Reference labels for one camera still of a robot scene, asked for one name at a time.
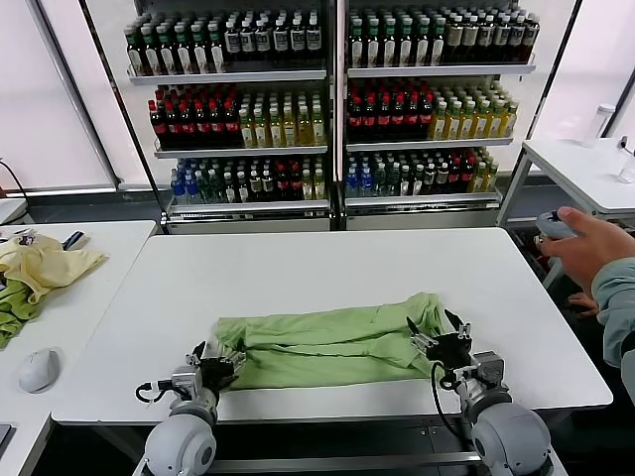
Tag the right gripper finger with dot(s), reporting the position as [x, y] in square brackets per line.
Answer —
[464, 331]
[421, 341]

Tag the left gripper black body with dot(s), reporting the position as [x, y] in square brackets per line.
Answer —
[214, 374]

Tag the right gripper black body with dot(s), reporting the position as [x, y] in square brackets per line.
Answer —
[449, 353]

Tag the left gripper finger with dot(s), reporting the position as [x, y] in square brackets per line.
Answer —
[235, 366]
[196, 358]

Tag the light green T-shirt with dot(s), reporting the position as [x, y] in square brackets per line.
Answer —
[317, 352]

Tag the grey handheld controller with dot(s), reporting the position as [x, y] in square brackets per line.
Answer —
[548, 225]

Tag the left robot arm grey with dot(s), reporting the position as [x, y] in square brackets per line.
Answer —
[178, 441]

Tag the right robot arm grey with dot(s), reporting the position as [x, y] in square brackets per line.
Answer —
[511, 436]

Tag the bare human hand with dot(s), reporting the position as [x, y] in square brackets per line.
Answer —
[595, 248]
[585, 305]

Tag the small yellow drink bottle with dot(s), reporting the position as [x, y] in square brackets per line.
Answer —
[491, 176]
[308, 186]
[479, 177]
[320, 186]

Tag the small dark bottle white cap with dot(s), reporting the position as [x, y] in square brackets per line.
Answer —
[255, 186]
[243, 187]
[268, 186]
[443, 177]
[419, 178]
[229, 187]
[431, 177]
[406, 179]

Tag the small red-cap cola bottle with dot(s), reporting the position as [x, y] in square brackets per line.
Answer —
[468, 173]
[282, 184]
[456, 174]
[295, 184]

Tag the grey computer mouse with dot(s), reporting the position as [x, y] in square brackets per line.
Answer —
[38, 369]

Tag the navy white striped item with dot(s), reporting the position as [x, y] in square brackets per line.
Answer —
[74, 240]

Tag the blue water bottle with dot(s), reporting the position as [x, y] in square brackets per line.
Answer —
[191, 188]
[352, 181]
[177, 188]
[366, 181]

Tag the pale yellow garment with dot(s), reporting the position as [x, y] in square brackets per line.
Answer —
[49, 265]

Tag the lime green cloth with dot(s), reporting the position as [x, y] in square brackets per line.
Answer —
[15, 312]

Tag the white table with metal legs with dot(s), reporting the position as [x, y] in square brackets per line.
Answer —
[570, 168]

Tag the yellow tea bottle green cap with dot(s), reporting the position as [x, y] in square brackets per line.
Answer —
[290, 130]
[318, 129]
[452, 124]
[246, 130]
[509, 121]
[466, 124]
[261, 130]
[304, 129]
[494, 122]
[437, 124]
[480, 123]
[275, 130]

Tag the small black plug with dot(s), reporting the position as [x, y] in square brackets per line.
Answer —
[623, 143]

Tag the translucent white tumbler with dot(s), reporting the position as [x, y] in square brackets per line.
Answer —
[601, 124]

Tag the black beverage display shelf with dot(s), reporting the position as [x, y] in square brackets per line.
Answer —
[436, 70]
[223, 76]

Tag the dark tea bottle green cap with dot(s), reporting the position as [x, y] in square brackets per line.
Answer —
[406, 49]
[389, 49]
[357, 49]
[200, 55]
[151, 57]
[216, 54]
[437, 48]
[167, 57]
[422, 48]
[184, 57]
[135, 57]
[373, 49]

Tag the dark bottle beige label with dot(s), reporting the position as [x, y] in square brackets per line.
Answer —
[471, 36]
[487, 35]
[455, 37]

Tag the dark bottle navy white label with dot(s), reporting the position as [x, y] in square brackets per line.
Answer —
[503, 35]
[281, 37]
[232, 38]
[532, 34]
[518, 35]
[247, 38]
[263, 38]
[297, 37]
[313, 36]

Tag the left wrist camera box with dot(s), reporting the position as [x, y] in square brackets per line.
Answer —
[183, 379]

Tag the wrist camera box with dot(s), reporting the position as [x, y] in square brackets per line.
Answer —
[488, 368]
[183, 379]

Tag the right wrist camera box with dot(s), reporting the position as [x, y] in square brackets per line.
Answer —
[488, 368]

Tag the dark metal table frame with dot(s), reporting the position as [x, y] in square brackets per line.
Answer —
[347, 441]

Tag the grey window post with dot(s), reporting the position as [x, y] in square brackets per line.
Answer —
[81, 94]

